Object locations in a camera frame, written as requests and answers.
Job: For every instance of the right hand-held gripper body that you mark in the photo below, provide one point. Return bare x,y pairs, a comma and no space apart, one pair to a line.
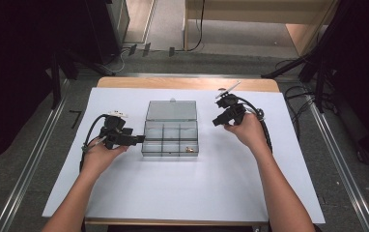
234,111

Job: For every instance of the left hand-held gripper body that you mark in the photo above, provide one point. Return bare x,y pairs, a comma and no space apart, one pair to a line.
113,132

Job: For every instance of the clear plastic compartment box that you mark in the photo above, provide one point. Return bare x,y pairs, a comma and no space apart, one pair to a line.
170,132

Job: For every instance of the small orange-white parts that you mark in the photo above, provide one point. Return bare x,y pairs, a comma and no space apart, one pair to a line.
189,149

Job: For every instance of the person's right hand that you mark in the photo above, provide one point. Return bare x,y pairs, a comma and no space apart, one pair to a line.
248,132

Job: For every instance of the person's left hand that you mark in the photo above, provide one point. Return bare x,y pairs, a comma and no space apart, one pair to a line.
100,159

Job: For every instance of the black angled tape mark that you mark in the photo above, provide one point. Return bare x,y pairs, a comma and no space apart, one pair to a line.
76,117

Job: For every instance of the wooden table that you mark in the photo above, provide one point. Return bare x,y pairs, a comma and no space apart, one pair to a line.
173,83

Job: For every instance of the white table sheet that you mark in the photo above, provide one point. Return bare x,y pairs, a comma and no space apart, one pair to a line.
179,187

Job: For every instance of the black metal stand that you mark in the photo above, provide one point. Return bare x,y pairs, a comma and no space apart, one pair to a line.
314,61
55,80

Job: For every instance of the black tape strip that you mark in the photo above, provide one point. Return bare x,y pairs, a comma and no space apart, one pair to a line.
171,51
146,49
132,49

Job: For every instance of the light wooden bench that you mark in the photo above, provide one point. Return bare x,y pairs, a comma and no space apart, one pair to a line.
260,11

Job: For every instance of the black cabinet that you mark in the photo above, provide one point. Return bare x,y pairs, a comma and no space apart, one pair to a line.
105,29

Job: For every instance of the aluminium floor rail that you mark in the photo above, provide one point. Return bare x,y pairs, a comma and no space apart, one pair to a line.
343,167
28,161

